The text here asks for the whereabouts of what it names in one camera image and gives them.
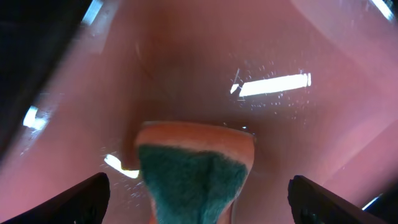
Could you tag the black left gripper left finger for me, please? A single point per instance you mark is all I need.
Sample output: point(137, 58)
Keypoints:
point(84, 203)

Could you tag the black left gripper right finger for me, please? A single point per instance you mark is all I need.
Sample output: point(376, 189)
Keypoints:
point(311, 203)

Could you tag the dark red water tray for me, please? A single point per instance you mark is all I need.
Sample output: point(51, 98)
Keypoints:
point(314, 81)

